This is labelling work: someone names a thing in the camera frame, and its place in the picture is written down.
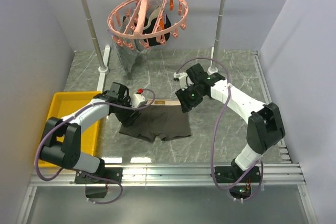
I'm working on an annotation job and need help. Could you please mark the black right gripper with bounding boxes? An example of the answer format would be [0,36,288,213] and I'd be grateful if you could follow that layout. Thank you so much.
[176,83,206,113]

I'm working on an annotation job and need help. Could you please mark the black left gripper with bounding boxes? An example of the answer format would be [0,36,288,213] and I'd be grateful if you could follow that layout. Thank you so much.
[114,95,142,127]

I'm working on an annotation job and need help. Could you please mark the dark grey boxer briefs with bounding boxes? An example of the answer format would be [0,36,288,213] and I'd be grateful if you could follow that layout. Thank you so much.
[119,100,192,143]

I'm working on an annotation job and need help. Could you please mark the grey striped underwear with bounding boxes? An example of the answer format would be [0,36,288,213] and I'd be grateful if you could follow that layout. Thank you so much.
[108,29,144,76]

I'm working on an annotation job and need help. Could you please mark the pink round clip hanger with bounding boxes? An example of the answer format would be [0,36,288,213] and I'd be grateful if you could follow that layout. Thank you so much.
[107,0,189,50]

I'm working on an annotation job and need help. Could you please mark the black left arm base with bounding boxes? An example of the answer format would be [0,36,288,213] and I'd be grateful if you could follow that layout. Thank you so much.
[74,167,123,205]

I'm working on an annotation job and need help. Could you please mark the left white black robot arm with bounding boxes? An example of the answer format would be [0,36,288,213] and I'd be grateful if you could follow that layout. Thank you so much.
[35,82,147,183]

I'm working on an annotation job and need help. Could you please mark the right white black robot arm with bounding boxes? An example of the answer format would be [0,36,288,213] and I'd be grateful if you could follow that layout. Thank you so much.
[174,63,285,182]

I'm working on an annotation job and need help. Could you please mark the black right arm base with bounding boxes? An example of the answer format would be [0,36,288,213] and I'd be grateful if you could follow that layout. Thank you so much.
[211,160,264,203]

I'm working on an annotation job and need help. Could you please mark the black hanging underwear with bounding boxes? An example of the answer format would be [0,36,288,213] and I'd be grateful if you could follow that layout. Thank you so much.
[138,6,172,48]

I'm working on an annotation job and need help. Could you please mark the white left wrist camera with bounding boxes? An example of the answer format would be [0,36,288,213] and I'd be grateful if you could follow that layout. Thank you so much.
[130,89,148,108]

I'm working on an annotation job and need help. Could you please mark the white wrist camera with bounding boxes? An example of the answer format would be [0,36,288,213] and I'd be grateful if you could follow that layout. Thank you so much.
[173,72,193,90]
[130,89,148,108]

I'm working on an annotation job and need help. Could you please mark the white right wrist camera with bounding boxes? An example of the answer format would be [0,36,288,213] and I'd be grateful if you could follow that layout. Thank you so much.
[173,72,193,90]

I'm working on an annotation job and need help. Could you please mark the aluminium right side rail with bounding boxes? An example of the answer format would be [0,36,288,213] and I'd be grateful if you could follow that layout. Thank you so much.
[251,51,292,163]

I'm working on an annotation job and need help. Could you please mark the aluminium table edge rail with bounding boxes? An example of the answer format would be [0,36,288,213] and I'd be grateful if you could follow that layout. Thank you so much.
[28,163,307,187]

